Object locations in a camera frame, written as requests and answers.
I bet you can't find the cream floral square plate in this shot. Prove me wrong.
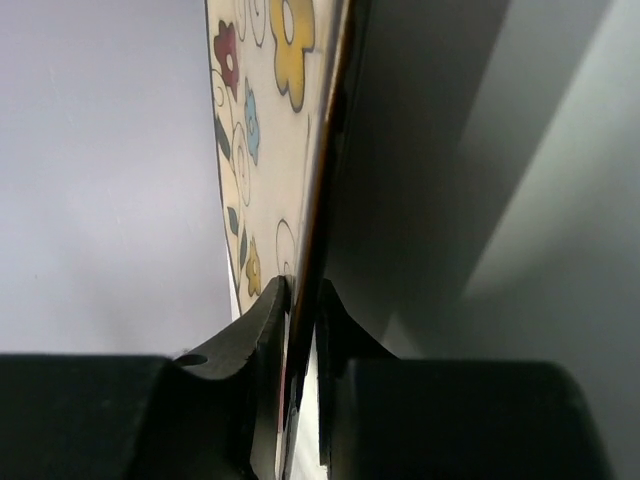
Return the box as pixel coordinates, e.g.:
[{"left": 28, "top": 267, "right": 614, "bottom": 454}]
[{"left": 205, "top": 1, "right": 372, "bottom": 444}]

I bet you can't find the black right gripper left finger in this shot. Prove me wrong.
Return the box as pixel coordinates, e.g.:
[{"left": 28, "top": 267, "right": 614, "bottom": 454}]
[{"left": 172, "top": 276, "right": 290, "bottom": 479}]

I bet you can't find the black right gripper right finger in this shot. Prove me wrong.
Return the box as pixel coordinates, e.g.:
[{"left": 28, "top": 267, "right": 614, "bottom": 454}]
[{"left": 315, "top": 279, "right": 394, "bottom": 479}]

